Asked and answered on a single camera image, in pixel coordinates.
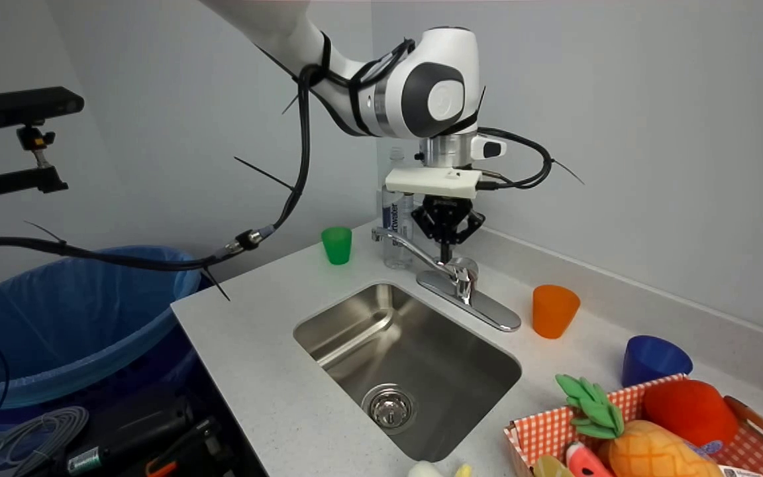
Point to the toy pineapple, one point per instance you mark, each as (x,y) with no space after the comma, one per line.
(630,448)

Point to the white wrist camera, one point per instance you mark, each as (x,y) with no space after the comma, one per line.
(430,181)

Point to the chrome faucet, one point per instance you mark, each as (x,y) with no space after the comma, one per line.
(457,284)

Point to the stainless steel sink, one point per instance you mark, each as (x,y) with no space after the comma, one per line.
(420,377)

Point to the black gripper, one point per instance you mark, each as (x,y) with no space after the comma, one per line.
(446,222)

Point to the orange plastic cup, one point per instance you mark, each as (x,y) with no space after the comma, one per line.
(552,312)

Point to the black camera on stand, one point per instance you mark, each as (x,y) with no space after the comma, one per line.
(25,112)

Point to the toy watermelon slice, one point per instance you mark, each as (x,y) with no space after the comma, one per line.
(584,463)

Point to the green plastic cup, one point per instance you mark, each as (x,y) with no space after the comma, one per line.
(336,244)

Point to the toy banana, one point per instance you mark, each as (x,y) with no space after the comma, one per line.
(430,471)

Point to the clear water bottle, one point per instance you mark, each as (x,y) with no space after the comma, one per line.
(393,228)

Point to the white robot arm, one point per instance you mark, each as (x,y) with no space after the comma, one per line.
(425,89)

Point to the blue plastic cup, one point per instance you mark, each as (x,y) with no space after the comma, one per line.
(649,358)

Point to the blue trash bin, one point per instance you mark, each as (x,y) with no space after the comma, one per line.
(83,329)

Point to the checkered toy food basket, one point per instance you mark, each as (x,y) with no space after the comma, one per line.
(548,434)

